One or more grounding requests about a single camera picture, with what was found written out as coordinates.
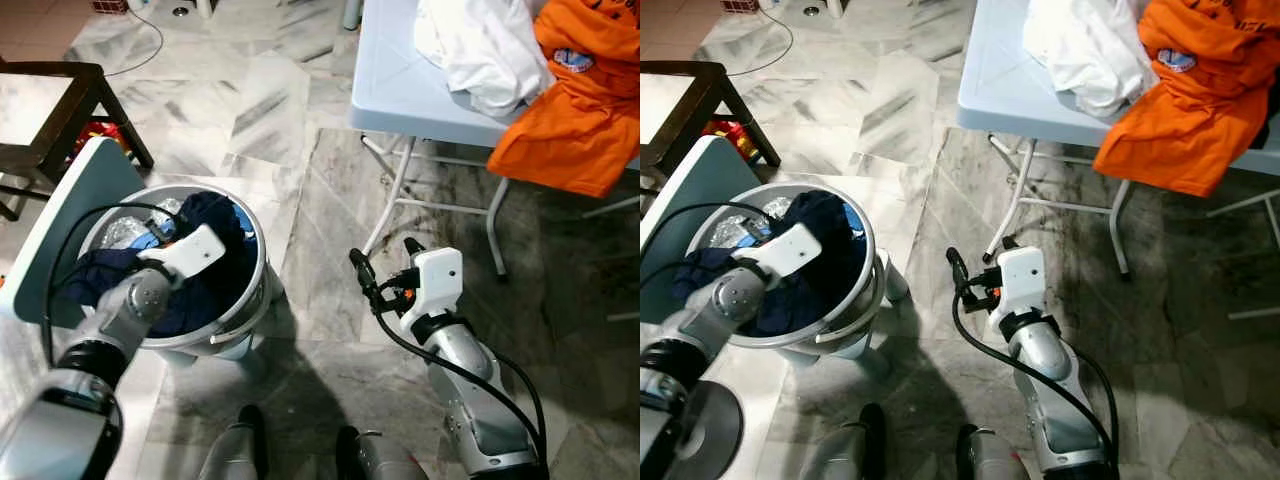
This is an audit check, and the navy garment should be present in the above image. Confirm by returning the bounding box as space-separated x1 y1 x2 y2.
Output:
60 192 259 339
672 190 869 339

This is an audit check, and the orange shirt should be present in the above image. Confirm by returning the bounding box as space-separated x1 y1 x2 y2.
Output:
487 0 641 199
1093 0 1280 199

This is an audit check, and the grey round laundry basket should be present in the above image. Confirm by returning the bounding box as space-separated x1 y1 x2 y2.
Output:
690 183 911 361
75 183 286 361

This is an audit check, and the red yellow packet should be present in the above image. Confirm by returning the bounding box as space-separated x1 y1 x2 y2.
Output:
78 120 129 161
705 120 761 161

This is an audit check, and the dark wooden stool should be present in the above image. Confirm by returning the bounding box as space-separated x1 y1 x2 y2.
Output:
640 60 783 216
0 60 156 221

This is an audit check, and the robot right leg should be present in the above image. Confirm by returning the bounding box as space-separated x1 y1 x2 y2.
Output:
335 425 426 480
955 425 1031 480

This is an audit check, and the robot leg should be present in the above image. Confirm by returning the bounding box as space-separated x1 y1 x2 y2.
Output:
955 425 1031 480
335 425 426 480
800 403 886 480
198 405 269 480

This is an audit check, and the white garment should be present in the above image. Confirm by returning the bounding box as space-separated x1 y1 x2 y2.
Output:
413 0 556 119
1022 0 1161 119

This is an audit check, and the robot left leg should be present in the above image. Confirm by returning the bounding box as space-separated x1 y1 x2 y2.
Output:
198 405 269 480
800 403 886 480

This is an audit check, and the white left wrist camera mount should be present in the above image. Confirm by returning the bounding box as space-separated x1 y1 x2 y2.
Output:
135 224 227 291
730 222 823 291

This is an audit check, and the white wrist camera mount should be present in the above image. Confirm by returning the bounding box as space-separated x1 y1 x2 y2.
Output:
398 247 465 336
730 222 823 291
988 245 1049 336
135 224 227 291

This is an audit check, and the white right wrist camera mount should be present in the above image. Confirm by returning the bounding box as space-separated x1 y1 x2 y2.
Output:
398 247 465 336
988 245 1049 336

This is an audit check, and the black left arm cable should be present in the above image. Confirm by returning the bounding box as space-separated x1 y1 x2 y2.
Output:
40 200 191 366
640 200 776 291

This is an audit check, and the thin black floor cable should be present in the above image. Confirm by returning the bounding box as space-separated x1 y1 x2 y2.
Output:
100 8 167 79
725 8 797 79

